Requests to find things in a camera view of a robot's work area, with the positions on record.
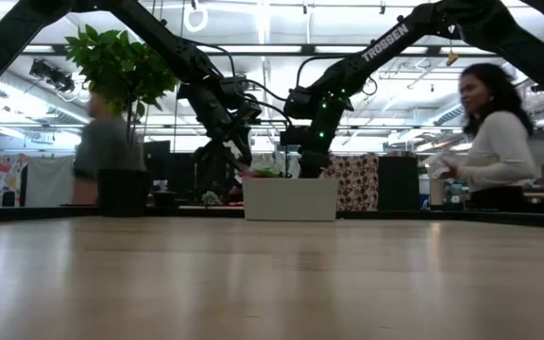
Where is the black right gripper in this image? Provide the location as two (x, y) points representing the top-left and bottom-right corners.
(297, 149), (334, 179)

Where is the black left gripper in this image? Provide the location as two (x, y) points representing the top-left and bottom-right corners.
(191, 136), (255, 199)

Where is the grey plastic basket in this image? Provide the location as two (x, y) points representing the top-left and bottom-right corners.
(242, 177), (340, 222)

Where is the patterned fabric panel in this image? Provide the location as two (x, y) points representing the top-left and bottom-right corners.
(319, 153), (380, 213)

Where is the black cabinet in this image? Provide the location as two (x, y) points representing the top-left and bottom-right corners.
(378, 155), (419, 213)

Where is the black plant pot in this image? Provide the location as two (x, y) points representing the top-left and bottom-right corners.
(96, 168), (154, 218)

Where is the person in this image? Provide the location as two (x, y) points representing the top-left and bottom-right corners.
(71, 92), (148, 207)
(434, 62), (538, 213)

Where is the black overhead light bar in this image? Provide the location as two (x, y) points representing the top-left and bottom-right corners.
(0, 43), (544, 59)

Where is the white cloth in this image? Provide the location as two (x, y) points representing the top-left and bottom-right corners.
(425, 151), (460, 180)

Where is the green leafy plant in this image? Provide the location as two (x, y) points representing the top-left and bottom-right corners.
(62, 23), (179, 145)

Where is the grey hanging sheet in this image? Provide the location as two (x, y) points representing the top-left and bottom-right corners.
(25, 155), (76, 208)

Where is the colourful fruit print fabric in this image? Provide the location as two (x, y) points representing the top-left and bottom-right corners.
(0, 152), (31, 208)

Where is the black metal table frame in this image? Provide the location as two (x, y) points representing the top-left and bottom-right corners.
(0, 203), (544, 231)

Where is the black hanging camera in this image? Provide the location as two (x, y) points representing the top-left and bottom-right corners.
(28, 59), (76, 94)

